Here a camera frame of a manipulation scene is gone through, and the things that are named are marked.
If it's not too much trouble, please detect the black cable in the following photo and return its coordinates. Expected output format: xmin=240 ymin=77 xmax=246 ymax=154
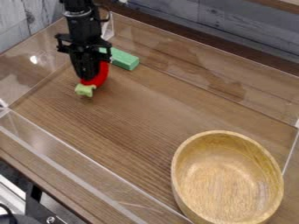
xmin=0 ymin=202 xmax=17 ymax=224

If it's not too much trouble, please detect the clear acrylic corner bracket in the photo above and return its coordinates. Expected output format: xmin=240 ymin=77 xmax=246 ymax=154
xmin=102 ymin=12 xmax=115 ymax=40

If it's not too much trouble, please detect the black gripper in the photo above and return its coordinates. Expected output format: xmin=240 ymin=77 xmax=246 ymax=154
xmin=55 ymin=8 xmax=113 ymax=81

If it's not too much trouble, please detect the clear acrylic table barrier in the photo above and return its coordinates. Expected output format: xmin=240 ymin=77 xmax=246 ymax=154
xmin=0 ymin=16 xmax=299 ymax=224

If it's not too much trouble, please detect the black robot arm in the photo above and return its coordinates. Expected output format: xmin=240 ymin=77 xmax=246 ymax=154
xmin=55 ymin=0 xmax=113 ymax=81

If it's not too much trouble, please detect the black metal table bracket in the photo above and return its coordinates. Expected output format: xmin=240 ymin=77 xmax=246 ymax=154
xmin=25 ymin=184 xmax=69 ymax=224

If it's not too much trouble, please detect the red felt strawberry toy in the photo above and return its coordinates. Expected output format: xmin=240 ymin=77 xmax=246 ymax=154
xmin=75 ymin=61 xmax=110 ymax=97

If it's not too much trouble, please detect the light wooden bowl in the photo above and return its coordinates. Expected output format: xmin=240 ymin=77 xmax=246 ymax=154
xmin=171 ymin=130 xmax=285 ymax=224

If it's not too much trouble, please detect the green rectangular block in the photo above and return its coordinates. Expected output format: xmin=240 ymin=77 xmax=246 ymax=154
xmin=99 ymin=47 xmax=141 ymax=71

